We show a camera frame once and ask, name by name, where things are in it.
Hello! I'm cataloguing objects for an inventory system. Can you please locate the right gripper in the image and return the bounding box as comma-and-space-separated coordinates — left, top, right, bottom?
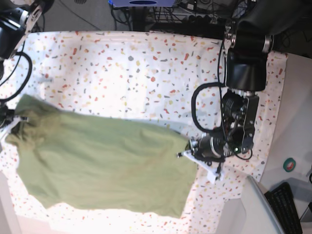
0, 104, 28, 143

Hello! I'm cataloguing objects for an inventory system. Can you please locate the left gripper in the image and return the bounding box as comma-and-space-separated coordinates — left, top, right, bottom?
176, 133, 232, 183

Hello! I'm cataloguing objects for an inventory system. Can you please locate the green t-shirt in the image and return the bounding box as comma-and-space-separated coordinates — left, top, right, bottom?
6, 95, 197, 218

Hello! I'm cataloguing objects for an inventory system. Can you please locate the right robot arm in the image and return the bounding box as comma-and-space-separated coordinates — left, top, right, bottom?
0, 0, 54, 140

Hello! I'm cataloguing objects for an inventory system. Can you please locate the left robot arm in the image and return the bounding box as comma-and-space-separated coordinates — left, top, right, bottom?
177, 0, 312, 183

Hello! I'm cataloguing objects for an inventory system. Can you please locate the black keyboard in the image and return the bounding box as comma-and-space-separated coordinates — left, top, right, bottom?
264, 182, 303, 234

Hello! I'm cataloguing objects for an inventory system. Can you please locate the green tape roll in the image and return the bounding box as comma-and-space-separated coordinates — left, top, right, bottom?
283, 157, 296, 173

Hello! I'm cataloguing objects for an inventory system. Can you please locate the terrazzo pattern tablecloth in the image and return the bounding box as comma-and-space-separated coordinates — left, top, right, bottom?
0, 32, 288, 234

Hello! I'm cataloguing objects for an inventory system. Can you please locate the blue box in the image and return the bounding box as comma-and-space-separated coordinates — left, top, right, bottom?
108, 0, 176, 7

